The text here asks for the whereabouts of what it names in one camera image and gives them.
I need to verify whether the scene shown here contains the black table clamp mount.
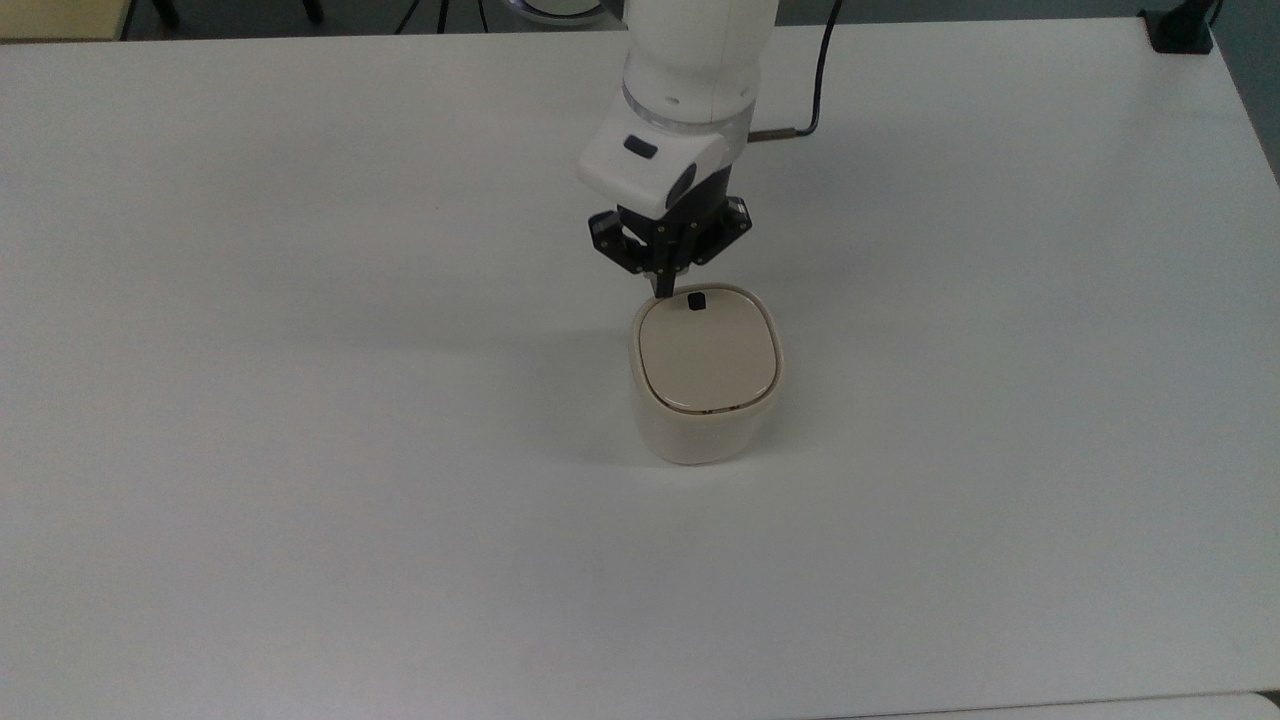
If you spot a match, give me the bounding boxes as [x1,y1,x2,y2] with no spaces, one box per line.
[1139,0,1223,55]

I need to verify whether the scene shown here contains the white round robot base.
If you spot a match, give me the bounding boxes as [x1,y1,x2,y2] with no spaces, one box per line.
[503,0,628,28]

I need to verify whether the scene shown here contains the cream trash bin lid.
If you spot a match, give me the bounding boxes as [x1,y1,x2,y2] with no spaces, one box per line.
[639,289,781,415]

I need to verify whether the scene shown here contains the cream plastic trash bin body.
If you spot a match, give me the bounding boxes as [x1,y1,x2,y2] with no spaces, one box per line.
[627,284,786,468]

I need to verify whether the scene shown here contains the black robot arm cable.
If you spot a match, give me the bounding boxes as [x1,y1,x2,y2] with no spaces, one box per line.
[748,0,844,144]

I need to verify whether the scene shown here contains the yellow wooden cabinet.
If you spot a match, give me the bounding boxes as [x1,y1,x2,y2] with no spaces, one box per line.
[0,0,135,43]

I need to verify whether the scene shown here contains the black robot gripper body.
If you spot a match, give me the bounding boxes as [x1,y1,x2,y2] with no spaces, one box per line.
[587,165,753,278]

